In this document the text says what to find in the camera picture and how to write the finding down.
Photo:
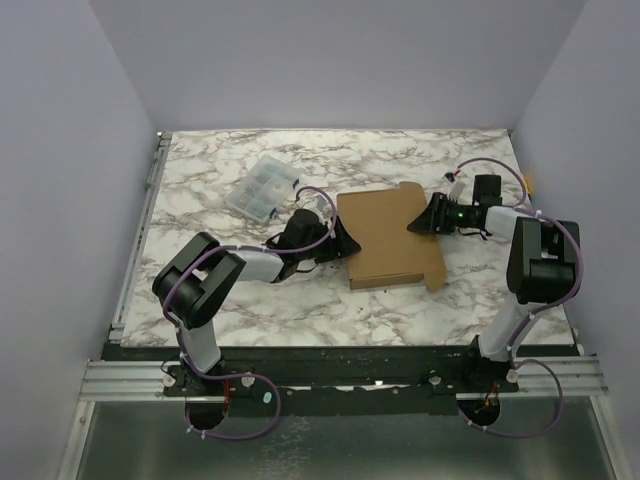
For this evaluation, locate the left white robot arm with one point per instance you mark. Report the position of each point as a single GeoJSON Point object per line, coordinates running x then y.
{"type": "Point", "coordinates": [192, 287]}

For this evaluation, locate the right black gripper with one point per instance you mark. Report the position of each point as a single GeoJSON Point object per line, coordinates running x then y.
{"type": "Point", "coordinates": [438, 213]}

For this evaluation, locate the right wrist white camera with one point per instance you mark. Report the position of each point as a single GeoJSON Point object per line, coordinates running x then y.
{"type": "Point", "coordinates": [457, 185]}

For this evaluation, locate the yellow tape piece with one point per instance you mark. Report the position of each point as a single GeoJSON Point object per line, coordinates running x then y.
{"type": "Point", "coordinates": [528, 182]}

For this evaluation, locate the black metal base rail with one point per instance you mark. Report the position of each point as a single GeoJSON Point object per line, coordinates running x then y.
{"type": "Point", "coordinates": [319, 404]}

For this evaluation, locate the brown cardboard box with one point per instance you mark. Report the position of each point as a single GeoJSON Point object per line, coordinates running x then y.
{"type": "Point", "coordinates": [390, 254]}

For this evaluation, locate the aluminium front extrusion rail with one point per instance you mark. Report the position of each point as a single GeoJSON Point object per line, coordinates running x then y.
{"type": "Point", "coordinates": [322, 371]}

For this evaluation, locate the clear plastic screw organizer box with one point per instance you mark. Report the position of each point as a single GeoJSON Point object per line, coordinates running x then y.
{"type": "Point", "coordinates": [263, 190]}

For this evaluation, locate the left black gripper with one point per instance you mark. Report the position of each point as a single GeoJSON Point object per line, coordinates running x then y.
{"type": "Point", "coordinates": [340, 246]}

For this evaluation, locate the aluminium side rail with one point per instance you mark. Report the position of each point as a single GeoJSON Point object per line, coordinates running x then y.
{"type": "Point", "coordinates": [158, 161]}

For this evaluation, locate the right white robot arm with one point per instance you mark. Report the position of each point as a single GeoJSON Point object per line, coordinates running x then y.
{"type": "Point", "coordinates": [545, 264]}

